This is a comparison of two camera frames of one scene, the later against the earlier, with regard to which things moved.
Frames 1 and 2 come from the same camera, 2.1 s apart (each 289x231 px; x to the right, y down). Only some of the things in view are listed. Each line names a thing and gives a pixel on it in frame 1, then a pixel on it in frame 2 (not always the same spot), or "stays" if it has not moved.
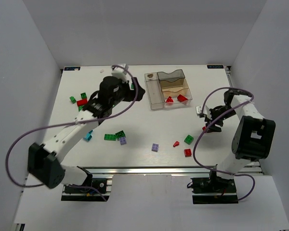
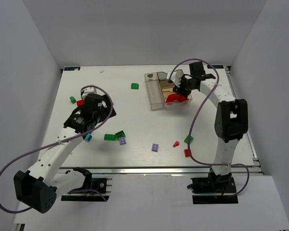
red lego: [82, 102] stays
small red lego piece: [177, 143] stays
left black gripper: [131, 90] to [107, 109]
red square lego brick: [188, 152] stays
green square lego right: [189, 139] stays
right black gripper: [213, 115] to [183, 89]
